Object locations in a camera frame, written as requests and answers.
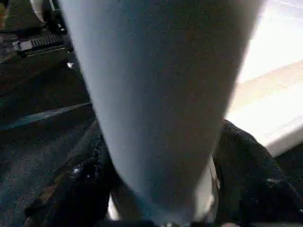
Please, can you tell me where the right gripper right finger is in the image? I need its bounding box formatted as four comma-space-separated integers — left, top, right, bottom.
211, 119, 303, 227

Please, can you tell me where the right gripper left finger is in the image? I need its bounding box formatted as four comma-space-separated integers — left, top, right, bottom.
23, 119, 119, 227

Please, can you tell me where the white plastic table top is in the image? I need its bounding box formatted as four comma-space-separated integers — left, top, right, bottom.
107, 0, 303, 223

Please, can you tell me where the white plastic table leg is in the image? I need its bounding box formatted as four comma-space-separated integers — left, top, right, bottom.
56, 0, 267, 224

